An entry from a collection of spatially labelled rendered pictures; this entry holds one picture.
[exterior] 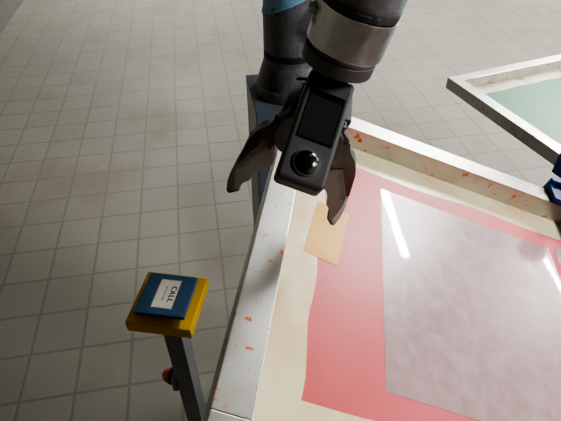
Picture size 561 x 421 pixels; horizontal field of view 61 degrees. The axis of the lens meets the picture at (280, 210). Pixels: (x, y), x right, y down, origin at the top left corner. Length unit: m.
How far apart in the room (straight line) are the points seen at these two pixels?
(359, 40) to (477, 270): 0.42
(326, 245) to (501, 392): 0.26
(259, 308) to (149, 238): 2.04
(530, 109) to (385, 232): 1.08
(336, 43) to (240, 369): 0.30
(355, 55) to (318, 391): 0.32
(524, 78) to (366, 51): 1.49
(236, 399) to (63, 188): 2.61
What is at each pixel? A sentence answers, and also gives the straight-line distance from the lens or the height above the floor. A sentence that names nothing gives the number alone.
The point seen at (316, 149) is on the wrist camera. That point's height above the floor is 1.46.
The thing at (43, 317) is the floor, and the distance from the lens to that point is 2.34.
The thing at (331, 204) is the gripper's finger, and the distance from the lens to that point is 0.55.
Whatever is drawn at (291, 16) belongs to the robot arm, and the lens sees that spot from 0.98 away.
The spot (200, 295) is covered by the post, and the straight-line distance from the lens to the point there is 0.98.
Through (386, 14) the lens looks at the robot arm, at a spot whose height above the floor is 1.57.
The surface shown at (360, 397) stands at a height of 1.25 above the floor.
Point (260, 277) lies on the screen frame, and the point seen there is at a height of 1.32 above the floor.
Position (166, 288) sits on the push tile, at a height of 0.97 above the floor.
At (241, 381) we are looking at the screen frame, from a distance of 0.45.
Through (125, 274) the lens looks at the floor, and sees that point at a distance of 2.37.
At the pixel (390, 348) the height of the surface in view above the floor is 1.24.
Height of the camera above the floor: 1.71
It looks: 42 degrees down
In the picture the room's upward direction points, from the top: straight up
